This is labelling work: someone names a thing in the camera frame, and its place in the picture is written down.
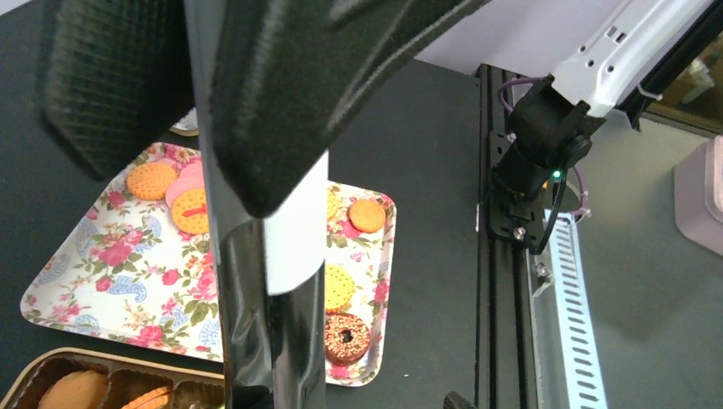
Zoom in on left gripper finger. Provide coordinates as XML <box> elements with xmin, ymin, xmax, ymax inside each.
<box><xmin>442</xmin><ymin>391</ymin><xmax>477</xmax><ymax>409</ymax></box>

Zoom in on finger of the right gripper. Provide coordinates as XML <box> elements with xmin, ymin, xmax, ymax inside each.
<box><xmin>211</xmin><ymin>0</ymin><xmax>481</xmax><ymax>218</ymax></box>
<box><xmin>36</xmin><ymin>1</ymin><xmax>194</xmax><ymax>181</ymax></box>

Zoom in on gold cookie tin with tray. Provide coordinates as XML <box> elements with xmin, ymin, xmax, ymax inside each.
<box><xmin>1</xmin><ymin>348</ymin><xmax>225</xmax><ymax>408</ymax></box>

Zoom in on silver tin lid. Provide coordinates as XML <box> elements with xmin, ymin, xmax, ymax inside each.
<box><xmin>170</xmin><ymin>107</ymin><xmax>199</xmax><ymax>137</ymax></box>

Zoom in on white and metal tongs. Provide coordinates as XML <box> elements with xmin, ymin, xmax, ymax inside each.
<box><xmin>184</xmin><ymin>1</ymin><xmax>328</xmax><ymax>408</ymax></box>

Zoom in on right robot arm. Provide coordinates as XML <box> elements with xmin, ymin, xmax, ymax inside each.
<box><xmin>36</xmin><ymin>1</ymin><xmax>706</xmax><ymax>219</ymax></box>

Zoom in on chocolate donut cookie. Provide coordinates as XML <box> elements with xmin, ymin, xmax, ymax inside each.
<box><xmin>324</xmin><ymin>314</ymin><xmax>371</xmax><ymax>366</ymax></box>

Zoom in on pink round cookie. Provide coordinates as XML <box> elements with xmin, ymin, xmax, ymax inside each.
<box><xmin>165</xmin><ymin>161</ymin><xmax>205</xmax><ymax>208</ymax></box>

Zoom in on floral serving tray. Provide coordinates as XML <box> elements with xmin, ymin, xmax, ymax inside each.
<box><xmin>20</xmin><ymin>172</ymin><xmax>396</xmax><ymax>387</ymax></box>

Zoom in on pink cartoon tin box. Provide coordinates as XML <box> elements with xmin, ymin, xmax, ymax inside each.
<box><xmin>674</xmin><ymin>135</ymin><xmax>722</xmax><ymax>255</ymax></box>

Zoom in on white slotted cable duct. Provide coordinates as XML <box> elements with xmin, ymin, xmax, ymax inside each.
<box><xmin>548</xmin><ymin>213</ymin><xmax>608</xmax><ymax>408</ymax></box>

